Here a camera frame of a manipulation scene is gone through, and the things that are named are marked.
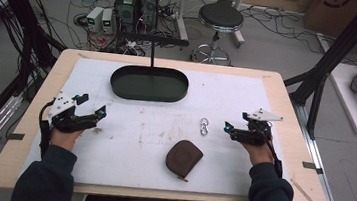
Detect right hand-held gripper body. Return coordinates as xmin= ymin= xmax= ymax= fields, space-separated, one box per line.
xmin=230 ymin=105 xmax=285 ymax=149

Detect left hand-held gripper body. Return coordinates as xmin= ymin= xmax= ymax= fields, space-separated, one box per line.
xmin=44 ymin=90 xmax=101 ymax=137

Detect person's right hand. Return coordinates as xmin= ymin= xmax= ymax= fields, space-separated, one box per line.
xmin=238 ymin=133 xmax=278 ymax=169

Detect person's left hand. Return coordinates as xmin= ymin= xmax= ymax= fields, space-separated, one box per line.
xmin=48 ymin=124 xmax=85 ymax=154

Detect linked metal rings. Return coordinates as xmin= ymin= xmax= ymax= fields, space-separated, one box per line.
xmin=198 ymin=116 xmax=211 ymax=137

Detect light wooden table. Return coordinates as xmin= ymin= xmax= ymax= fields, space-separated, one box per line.
xmin=0 ymin=41 xmax=342 ymax=201

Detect black tape piece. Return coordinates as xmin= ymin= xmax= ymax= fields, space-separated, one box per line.
xmin=5 ymin=132 xmax=26 ymax=143
xmin=301 ymin=161 xmax=325 ymax=175

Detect brown leather pouch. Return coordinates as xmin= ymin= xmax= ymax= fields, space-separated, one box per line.
xmin=162 ymin=138 xmax=206 ymax=184

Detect white table mat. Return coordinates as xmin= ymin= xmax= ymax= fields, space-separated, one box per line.
xmin=21 ymin=52 xmax=301 ymax=201

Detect black tray with T-bar stand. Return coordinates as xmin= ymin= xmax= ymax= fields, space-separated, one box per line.
xmin=107 ymin=31 xmax=195 ymax=106

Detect thin wooden stick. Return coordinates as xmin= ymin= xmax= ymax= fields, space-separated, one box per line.
xmin=287 ymin=178 xmax=317 ymax=201

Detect grey bench power supply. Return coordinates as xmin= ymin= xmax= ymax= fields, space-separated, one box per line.
xmin=99 ymin=7 xmax=117 ymax=35
xmin=84 ymin=4 xmax=105 ymax=34

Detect black round stool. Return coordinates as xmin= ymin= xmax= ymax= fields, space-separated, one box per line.
xmin=190 ymin=0 xmax=247 ymax=69

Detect black computer tower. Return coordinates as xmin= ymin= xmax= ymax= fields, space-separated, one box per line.
xmin=137 ymin=0 xmax=161 ymax=34
xmin=110 ymin=0 xmax=142 ymax=34

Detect cardboard box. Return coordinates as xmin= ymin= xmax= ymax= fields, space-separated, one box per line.
xmin=301 ymin=0 xmax=357 ymax=41

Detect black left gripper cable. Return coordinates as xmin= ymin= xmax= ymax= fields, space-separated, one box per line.
xmin=34 ymin=98 xmax=58 ymax=162

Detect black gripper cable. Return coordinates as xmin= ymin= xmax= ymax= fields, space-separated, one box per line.
xmin=251 ymin=121 xmax=289 ymax=180
xmin=34 ymin=98 xmax=58 ymax=162

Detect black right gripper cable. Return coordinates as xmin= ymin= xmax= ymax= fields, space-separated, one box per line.
xmin=251 ymin=121 xmax=289 ymax=180

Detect black metal frame post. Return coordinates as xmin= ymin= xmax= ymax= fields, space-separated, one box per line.
xmin=277 ymin=0 xmax=357 ymax=144
xmin=0 ymin=0 xmax=72 ymax=102

